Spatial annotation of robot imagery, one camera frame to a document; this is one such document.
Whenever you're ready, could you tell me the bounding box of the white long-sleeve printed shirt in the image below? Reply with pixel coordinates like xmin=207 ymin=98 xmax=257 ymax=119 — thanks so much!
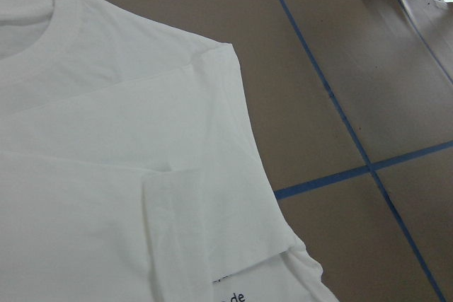
xmin=1 ymin=0 xmax=333 ymax=301

